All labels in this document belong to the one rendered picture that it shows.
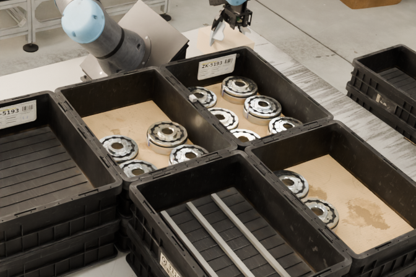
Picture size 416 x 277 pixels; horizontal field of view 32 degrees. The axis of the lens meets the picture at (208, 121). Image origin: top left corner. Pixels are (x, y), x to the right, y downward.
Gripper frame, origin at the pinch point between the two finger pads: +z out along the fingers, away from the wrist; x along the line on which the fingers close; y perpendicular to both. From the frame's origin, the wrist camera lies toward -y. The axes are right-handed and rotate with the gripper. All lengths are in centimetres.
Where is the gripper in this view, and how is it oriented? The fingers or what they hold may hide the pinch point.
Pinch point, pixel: (225, 41)
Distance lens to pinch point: 245.7
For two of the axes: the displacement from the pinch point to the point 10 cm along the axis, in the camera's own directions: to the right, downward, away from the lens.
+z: -1.2, 8.1, 5.8
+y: 5.8, 5.3, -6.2
